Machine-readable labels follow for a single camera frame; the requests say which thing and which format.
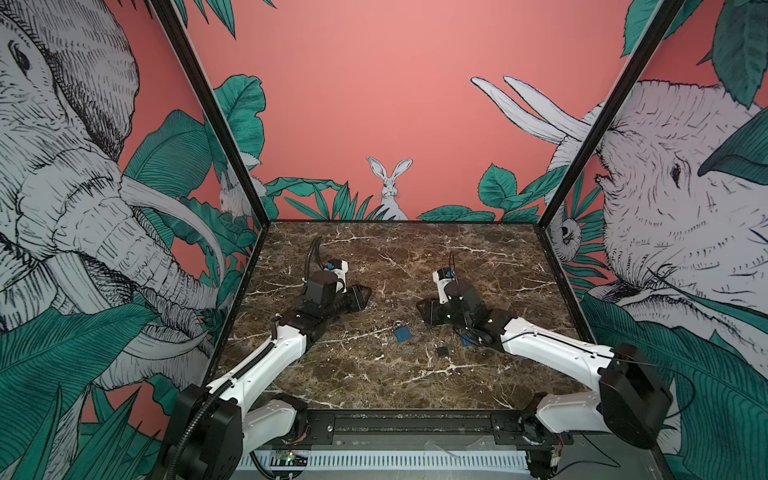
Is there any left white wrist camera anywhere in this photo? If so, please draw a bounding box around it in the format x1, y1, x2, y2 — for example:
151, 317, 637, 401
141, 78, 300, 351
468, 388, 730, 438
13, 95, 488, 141
325, 259, 349, 293

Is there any blue padlock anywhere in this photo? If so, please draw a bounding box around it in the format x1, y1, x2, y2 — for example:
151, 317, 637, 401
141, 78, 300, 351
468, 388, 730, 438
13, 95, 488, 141
461, 335, 477, 347
392, 322, 413, 343

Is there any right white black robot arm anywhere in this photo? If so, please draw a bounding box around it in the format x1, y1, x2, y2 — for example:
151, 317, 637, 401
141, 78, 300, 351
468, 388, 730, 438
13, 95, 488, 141
416, 272, 684, 449

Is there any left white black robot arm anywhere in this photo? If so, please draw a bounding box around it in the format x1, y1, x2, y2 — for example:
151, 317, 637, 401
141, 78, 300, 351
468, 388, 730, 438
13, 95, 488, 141
149, 269, 373, 479

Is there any right black frame post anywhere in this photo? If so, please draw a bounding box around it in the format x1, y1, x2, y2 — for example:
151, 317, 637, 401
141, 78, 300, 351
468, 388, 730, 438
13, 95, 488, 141
537, 0, 685, 230

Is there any left black frame post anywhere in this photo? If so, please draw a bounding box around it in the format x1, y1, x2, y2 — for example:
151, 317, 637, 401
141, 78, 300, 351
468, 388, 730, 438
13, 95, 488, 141
150, 0, 271, 231

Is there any black frame post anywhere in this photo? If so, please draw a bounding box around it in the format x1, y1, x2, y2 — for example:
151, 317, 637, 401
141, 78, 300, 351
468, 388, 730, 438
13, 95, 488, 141
150, 0, 271, 231
537, 0, 685, 230

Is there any blue padlock front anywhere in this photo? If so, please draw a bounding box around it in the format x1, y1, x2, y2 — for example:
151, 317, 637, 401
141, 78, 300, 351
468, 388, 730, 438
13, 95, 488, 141
461, 335, 477, 347

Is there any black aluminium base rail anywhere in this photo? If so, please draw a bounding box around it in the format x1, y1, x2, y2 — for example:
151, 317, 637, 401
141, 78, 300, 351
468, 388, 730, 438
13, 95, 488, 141
170, 409, 646, 448

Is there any white ventilated cable duct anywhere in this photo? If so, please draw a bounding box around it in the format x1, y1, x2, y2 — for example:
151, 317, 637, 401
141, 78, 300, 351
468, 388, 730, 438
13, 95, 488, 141
237, 450, 529, 473

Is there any small green circuit board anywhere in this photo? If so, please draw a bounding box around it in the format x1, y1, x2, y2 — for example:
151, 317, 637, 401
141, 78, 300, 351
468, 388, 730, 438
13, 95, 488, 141
270, 450, 309, 469

